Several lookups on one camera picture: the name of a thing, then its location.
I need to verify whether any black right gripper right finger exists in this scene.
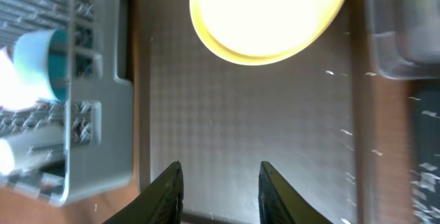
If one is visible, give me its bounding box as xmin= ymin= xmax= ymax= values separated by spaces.
xmin=258 ymin=161 xmax=331 ymax=224

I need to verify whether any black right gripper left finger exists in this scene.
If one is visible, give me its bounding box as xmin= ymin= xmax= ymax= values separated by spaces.
xmin=104 ymin=161 xmax=184 ymax=224

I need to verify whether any small white cup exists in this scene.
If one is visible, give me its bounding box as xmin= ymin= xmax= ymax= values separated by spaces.
xmin=1 ymin=124 xmax=65 ymax=176

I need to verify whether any yellow round plate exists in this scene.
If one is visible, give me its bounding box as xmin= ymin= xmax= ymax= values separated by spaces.
xmin=189 ymin=0 xmax=344 ymax=66

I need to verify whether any light blue bowl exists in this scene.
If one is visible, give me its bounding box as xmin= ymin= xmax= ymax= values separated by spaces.
xmin=13 ymin=30 xmax=67 ymax=102

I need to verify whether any black waste bin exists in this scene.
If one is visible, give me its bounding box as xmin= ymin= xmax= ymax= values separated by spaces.
xmin=410 ymin=82 xmax=439 ymax=223

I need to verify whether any dark brown serving tray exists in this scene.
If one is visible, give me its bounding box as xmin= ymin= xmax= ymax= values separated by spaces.
xmin=135 ymin=0 xmax=362 ymax=223

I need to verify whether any grey plastic dish rack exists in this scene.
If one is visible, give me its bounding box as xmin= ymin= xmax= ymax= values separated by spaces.
xmin=1 ymin=0 xmax=134 ymax=207

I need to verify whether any clear plastic bin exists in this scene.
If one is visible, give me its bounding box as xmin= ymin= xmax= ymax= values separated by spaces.
xmin=364 ymin=0 xmax=439 ymax=80

